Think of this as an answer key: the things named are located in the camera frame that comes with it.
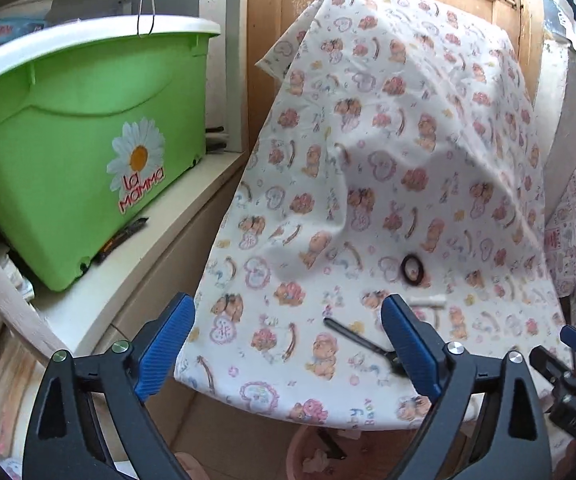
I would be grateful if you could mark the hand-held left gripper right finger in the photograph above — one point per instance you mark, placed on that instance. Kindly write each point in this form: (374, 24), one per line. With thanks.
(412, 350)

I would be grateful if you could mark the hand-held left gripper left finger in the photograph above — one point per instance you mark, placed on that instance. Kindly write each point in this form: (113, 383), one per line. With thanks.
(165, 345)

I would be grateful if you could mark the black hand tool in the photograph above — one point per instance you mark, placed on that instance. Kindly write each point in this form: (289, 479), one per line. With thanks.
(360, 341)

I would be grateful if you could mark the white tissue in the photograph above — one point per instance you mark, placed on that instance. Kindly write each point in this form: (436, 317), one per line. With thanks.
(318, 461)

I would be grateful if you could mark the pink wastebasket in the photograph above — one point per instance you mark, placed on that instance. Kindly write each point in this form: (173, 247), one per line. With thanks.
(298, 455)

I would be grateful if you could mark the white paper stick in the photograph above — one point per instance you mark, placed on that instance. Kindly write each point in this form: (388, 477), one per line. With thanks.
(430, 302)

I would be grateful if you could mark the white shelf unit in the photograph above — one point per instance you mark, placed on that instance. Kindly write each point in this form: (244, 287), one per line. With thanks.
(133, 270)

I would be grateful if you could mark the black pen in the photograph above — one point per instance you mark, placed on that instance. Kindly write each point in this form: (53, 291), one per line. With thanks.
(120, 240)

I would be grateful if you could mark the white wooden slat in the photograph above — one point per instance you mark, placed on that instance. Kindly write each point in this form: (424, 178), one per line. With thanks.
(13, 300)

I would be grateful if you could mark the green plastic storage box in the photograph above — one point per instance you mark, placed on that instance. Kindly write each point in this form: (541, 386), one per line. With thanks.
(68, 160)

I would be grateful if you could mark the bear print cloth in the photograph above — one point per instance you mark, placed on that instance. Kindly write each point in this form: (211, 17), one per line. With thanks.
(417, 135)

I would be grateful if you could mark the blue patterned cloth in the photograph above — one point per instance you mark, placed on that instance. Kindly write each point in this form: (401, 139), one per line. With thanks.
(557, 17)

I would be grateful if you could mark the white blue package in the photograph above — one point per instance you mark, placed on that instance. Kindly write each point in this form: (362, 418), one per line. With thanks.
(10, 30)

